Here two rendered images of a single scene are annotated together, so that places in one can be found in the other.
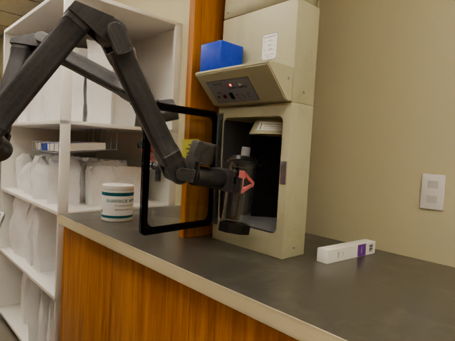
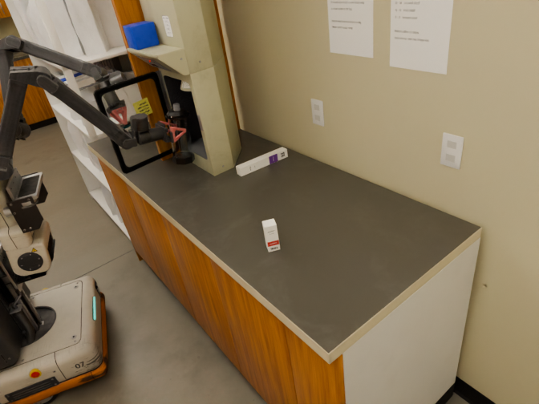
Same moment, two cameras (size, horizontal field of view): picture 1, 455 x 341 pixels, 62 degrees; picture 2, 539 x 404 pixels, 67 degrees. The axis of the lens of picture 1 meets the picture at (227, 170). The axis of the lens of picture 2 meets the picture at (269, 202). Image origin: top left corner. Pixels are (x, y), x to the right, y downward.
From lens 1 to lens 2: 1.02 m
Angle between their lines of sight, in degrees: 31
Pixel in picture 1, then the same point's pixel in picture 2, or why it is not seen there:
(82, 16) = (19, 80)
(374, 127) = (281, 58)
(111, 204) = not seen: hidden behind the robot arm
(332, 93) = (253, 23)
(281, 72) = (172, 58)
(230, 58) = (144, 37)
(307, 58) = (195, 34)
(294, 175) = (208, 122)
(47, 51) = (10, 106)
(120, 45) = (50, 89)
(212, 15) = not seen: outside the picture
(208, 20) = not seen: outside the picture
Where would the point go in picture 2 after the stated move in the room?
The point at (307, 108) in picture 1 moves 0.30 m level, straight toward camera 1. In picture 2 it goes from (207, 71) to (172, 97)
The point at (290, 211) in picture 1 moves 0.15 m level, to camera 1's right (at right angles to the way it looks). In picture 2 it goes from (212, 146) to (245, 143)
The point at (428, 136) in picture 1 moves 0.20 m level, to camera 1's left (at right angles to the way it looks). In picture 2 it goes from (310, 70) to (263, 74)
